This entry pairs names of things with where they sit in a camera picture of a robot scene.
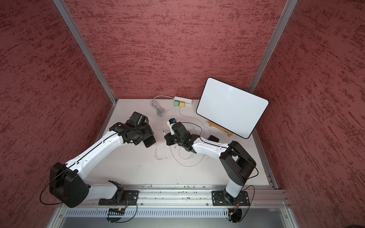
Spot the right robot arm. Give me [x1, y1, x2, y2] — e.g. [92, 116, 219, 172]
[164, 119, 257, 202]

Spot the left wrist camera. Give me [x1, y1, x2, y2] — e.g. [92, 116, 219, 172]
[128, 112, 149, 128]

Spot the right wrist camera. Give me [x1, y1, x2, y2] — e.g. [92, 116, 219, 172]
[167, 118, 177, 135]

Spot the aluminium rail frame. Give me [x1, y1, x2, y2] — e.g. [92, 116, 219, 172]
[48, 185, 298, 228]

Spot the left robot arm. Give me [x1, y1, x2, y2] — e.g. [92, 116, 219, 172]
[49, 116, 156, 208]

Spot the white power strip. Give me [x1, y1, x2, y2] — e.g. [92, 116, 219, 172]
[174, 97, 193, 105]

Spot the left corner aluminium post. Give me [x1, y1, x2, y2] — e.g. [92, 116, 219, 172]
[53, 0, 117, 105]

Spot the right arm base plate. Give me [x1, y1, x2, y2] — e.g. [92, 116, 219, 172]
[212, 190, 250, 206]

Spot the yellow charger plug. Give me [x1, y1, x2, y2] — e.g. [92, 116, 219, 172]
[179, 101, 185, 108]

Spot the corner aluminium post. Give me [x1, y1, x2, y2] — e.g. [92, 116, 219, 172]
[53, 0, 117, 105]
[248, 0, 298, 93]

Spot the grey power cord bundle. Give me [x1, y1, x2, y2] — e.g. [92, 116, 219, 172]
[150, 95, 175, 117]

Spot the right corner aluminium post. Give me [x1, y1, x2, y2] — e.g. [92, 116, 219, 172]
[248, 0, 298, 93]

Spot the thin white charging cable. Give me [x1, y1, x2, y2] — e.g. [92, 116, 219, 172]
[154, 105, 176, 161]

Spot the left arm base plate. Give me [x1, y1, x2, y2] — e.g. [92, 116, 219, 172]
[98, 190, 140, 207]

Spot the green-edged black phone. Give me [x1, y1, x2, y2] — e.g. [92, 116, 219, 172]
[208, 135, 219, 143]

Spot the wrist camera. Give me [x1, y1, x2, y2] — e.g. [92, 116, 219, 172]
[128, 112, 149, 128]
[167, 118, 177, 135]

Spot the white board tablet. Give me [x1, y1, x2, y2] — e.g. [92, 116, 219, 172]
[196, 78, 269, 139]

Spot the wooden stand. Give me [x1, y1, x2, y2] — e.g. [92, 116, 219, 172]
[208, 121, 233, 137]

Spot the thick white charging cable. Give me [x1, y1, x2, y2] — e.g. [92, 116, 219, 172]
[170, 106, 213, 168]

